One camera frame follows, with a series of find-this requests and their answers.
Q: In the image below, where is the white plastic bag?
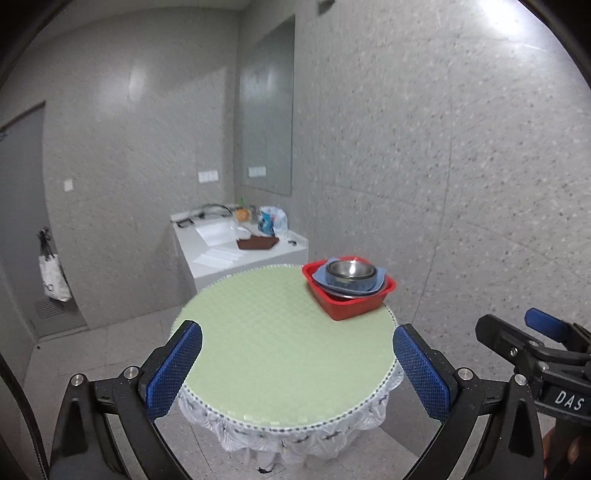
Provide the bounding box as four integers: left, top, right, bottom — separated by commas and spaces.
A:
259, 206, 289, 236

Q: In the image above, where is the brown cloth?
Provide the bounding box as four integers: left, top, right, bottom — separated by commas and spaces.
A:
236, 234, 280, 251

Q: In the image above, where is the wall mirror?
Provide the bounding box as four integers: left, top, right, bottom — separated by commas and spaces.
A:
238, 15, 296, 197

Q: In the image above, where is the black cable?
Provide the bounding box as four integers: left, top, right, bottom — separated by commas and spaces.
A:
174, 203, 234, 228

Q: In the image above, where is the large steel bowl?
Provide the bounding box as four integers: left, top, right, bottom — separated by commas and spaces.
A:
321, 285, 371, 302

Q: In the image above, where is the round table green cloth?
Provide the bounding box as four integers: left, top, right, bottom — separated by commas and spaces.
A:
170, 264, 405, 468

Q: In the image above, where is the white sink counter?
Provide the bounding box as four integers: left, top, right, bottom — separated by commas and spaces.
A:
170, 205, 308, 294

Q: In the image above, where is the blue square plate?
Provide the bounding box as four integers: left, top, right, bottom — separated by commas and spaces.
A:
312, 257, 389, 296

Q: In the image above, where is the person's right hand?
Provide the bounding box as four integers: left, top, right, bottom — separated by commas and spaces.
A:
542, 431, 588, 480

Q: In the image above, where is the small steel bowl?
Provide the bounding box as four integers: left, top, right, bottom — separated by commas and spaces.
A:
326, 259, 376, 280
325, 270, 376, 293

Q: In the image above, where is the grey door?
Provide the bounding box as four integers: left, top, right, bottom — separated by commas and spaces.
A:
0, 102, 88, 342

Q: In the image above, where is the red plastic basin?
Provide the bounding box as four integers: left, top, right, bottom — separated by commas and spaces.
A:
302, 255, 398, 321

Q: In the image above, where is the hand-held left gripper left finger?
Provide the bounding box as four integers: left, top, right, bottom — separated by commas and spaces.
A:
48, 320, 204, 480

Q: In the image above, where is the green table mat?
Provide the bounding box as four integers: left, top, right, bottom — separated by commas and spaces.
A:
172, 265, 403, 428

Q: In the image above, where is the white tote bag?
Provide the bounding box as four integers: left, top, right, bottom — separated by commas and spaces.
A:
38, 228, 73, 303

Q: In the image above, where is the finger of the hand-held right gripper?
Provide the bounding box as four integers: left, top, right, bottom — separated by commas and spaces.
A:
475, 314, 591, 371
525, 308, 591, 354

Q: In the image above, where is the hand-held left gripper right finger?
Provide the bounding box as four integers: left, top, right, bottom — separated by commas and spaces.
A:
392, 323, 546, 480

